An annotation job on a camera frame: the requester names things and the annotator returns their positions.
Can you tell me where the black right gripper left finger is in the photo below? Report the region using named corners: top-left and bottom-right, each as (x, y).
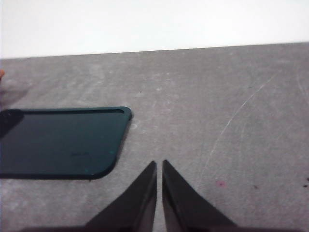
top-left (84, 160), bottom-right (158, 232)

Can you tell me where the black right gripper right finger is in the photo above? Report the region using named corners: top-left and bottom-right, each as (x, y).
top-left (161, 159), bottom-right (242, 232)

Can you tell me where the dark rectangular tray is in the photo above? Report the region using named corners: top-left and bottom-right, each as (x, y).
top-left (0, 106), bottom-right (133, 180)

